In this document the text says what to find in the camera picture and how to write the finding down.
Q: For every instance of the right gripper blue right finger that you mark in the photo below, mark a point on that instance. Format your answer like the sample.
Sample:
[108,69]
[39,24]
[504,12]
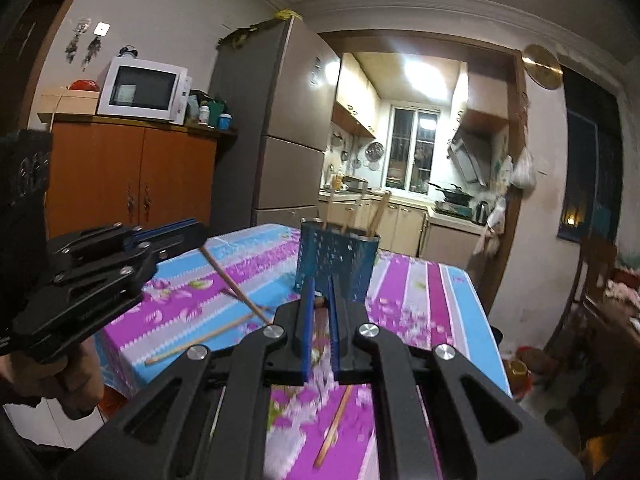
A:
[350,365]

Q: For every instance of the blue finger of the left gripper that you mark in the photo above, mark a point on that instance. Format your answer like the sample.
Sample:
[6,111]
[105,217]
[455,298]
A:
[167,229]
[169,245]

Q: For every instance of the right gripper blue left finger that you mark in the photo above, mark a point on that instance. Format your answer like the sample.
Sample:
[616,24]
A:
[290,363]

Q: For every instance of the wooden chopstick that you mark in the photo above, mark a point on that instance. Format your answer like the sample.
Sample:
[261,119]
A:
[235,288]
[229,319]
[331,433]
[351,213]
[377,218]
[329,204]

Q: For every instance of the lower kitchen cabinets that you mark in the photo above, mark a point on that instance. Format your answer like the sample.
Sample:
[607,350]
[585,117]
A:
[412,228]

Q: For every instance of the kitchen cabinets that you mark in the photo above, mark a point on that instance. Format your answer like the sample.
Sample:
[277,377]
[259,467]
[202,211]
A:
[412,228]
[356,103]

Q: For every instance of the upper kitchen cabinets left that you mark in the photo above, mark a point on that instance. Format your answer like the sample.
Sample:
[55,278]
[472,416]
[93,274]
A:
[356,103]

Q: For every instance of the kitchen window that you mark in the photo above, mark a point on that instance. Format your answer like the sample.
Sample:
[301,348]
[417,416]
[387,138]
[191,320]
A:
[410,150]

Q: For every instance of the left human hand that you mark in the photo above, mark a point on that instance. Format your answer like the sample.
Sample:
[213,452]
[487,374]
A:
[75,380]

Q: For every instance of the orange wooden cabinet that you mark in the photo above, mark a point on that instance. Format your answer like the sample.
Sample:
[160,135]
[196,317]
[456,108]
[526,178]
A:
[106,169]

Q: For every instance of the blue perforated utensil holder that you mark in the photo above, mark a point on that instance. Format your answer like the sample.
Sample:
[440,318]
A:
[326,252]

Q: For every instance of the white bottle on cabinet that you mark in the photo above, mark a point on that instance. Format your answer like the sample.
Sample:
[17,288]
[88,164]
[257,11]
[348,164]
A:
[203,114]

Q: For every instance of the blue lidded jar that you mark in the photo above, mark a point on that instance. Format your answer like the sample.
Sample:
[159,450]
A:
[224,121]

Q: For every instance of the white microwave oven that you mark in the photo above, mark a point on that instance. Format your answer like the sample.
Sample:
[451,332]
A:
[144,89]

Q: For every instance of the cardboard box on cabinet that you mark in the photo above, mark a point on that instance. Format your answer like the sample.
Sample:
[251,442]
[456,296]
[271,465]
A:
[59,100]

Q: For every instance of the grey refrigerator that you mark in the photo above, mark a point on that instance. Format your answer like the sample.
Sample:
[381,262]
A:
[278,80]

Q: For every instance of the electric kettle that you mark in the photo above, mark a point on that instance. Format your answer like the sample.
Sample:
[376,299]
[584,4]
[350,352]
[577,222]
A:
[480,213]

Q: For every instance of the black wok pan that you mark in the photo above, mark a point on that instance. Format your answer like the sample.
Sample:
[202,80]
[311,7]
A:
[453,195]

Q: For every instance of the dark wooden chair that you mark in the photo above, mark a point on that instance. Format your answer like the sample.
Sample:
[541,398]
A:
[596,261]

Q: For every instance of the steel range hood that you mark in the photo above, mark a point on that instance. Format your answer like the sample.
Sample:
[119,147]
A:
[471,154]

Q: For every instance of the white hanging plastic bag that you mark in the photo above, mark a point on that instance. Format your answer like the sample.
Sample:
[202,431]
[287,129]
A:
[523,175]

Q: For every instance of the dark wooden side table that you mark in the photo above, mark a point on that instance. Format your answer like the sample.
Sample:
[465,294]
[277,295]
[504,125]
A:
[611,387]

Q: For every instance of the dark blue framed window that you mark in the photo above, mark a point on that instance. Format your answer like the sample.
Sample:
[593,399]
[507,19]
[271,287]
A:
[594,172]

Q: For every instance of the ceiling light panel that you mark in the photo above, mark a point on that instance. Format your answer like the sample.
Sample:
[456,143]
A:
[426,79]

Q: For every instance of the round gold wall clock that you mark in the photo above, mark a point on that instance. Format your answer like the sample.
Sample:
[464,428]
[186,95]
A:
[542,66]

